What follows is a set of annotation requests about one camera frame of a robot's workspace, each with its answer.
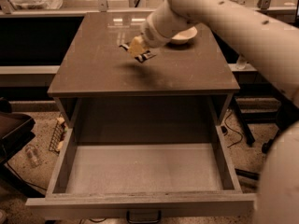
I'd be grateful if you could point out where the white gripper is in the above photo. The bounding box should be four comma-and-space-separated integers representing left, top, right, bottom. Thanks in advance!
128, 14, 170, 57

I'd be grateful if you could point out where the black rxbar chocolate wrapper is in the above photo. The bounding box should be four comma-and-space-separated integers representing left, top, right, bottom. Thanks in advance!
120, 43, 155, 63

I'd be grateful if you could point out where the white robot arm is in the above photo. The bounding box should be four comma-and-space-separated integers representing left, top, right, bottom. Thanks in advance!
129, 0, 299, 224

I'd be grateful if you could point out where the grey drawer cabinet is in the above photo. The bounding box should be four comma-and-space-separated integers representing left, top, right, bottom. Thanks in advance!
48, 12, 239, 119

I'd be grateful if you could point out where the open grey top drawer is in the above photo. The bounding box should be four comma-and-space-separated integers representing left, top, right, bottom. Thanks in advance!
26, 96, 255, 220

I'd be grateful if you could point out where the white paper bowl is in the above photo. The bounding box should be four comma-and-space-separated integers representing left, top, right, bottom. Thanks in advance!
170, 27, 197, 45

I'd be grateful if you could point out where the clear water bottle on ledge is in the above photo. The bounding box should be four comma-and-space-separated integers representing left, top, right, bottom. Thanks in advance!
236, 55, 247, 70

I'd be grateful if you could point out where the black chair at left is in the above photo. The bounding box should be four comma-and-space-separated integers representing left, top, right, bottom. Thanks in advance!
0, 97, 44, 198

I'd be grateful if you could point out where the clear bottle on floor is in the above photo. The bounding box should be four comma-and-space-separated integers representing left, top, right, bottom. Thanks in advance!
25, 145, 41, 167

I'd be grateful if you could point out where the wire basket on floor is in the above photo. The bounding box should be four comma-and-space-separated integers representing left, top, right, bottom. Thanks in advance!
49, 116, 68, 154

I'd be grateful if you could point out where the black cable on floor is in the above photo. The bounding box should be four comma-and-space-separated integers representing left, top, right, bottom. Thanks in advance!
220, 109, 245, 149

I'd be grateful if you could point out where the black drawer handle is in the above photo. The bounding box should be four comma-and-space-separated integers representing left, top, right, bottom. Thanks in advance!
126, 210, 162, 224

